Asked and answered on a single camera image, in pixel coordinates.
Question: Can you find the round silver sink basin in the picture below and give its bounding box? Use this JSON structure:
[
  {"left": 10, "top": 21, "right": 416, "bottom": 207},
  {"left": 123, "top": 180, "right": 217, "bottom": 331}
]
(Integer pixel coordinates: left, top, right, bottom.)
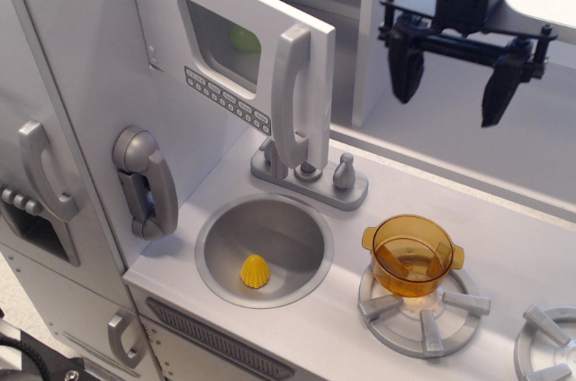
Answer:
[{"left": 194, "top": 194, "right": 334, "bottom": 309}]

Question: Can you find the silver stove burner grate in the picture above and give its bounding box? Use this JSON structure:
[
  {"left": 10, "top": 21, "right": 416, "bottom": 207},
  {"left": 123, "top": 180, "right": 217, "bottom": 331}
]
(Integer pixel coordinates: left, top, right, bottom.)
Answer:
[{"left": 357, "top": 268, "right": 491, "bottom": 359}]

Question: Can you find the silver toy faucet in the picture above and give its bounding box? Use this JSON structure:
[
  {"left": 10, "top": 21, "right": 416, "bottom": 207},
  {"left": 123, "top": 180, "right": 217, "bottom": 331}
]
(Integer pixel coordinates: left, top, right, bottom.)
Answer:
[{"left": 250, "top": 140, "right": 369, "bottom": 212}]

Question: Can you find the silver upper fridge handle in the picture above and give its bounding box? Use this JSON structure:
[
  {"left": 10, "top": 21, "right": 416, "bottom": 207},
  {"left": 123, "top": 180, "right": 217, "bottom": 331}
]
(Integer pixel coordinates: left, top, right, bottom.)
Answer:
[{"left": 18, "top": 120, "right": 78, "bottom": 222}]

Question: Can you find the silver microwave door handle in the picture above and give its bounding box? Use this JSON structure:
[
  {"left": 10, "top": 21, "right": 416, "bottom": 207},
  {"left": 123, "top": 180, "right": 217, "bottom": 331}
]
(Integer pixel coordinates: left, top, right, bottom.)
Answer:
[{"left": 271, "top": 24, "right": 336, "bottom": 168}]

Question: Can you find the orange transparent toy pot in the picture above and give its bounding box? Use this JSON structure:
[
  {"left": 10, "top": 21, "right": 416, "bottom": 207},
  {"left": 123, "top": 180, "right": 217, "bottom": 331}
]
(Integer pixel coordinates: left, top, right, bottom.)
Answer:
[{"left": 362, "top": 214, "right": 464, "bottom": 298}]

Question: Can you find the grey ice dispenser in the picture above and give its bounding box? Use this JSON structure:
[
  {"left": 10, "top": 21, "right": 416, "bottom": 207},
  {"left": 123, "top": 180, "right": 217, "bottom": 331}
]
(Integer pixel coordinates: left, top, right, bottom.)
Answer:
[{"left": 1, "top": 184, "right": 80, "bottom": 267}]

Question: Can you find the silver lower fridge handle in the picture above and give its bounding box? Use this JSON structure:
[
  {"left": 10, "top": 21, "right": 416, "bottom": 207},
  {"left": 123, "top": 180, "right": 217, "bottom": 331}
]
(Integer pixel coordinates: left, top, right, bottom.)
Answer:
[{"left": 107, "top": 310, "right": 143, "bottom": 369}]

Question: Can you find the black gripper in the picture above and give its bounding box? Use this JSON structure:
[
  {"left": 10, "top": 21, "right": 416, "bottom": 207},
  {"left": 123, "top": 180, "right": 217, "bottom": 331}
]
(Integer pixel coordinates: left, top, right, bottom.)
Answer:
[{"left": 379, "top": 0, "right": 557, "bottom": 128}]

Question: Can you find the grey oven vent panel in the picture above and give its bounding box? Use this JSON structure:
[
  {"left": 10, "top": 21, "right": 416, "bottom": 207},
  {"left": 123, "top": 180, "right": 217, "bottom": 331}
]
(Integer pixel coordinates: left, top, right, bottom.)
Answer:
[{"left": 146, "top": 298, "right": 294, "bottom": 380}]

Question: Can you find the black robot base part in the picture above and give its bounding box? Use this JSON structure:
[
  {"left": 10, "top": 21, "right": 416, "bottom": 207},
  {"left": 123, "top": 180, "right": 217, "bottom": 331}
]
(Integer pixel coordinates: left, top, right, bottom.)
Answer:
[{"left": 1, "top": 312, "right": 91, "bottom": 380}]

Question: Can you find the green toy ball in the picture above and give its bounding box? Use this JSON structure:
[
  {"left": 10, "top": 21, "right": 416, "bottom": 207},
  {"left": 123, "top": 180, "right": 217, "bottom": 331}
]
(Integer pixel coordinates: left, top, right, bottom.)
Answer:
[{"left": 229, "top": 24, "right": 261, "bottom": 53}]

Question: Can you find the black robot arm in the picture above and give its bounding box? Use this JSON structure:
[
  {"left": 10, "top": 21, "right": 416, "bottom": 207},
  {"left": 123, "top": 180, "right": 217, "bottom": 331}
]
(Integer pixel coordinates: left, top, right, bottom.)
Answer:
[{"left": 379, "top": 0, "right": 558, "bottom": 127}]

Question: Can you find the silver toy wall phone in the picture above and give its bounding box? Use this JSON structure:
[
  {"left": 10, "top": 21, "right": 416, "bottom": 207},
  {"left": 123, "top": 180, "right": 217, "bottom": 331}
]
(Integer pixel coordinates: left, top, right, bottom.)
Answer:
[{"left": 112, "top": 126, "right": 178, "bottom": 240}]

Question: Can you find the silver fridge handle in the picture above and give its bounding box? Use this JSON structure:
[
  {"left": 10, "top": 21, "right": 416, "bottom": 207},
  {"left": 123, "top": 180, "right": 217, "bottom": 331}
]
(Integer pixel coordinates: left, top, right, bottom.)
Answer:
[
  {"left": 107, "top": 310, "right": 143, "bottom": 369},
  {"left": 18, "top": 120, "right": 78, "bottom": 222}
]

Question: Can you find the grey microwave door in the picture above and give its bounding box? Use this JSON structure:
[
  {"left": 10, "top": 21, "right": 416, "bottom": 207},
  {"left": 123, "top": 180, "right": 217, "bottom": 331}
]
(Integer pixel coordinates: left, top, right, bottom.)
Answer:
[{"left": 136, "top": 0, "right": 335, "bottom": 144}]

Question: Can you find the yellow toy corn piece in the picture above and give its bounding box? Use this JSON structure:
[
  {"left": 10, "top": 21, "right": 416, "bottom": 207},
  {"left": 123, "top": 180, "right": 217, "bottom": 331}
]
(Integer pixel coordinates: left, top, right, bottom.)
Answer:
[{"left": 240, "top": 254, "right": 270, "bottom": 289}]

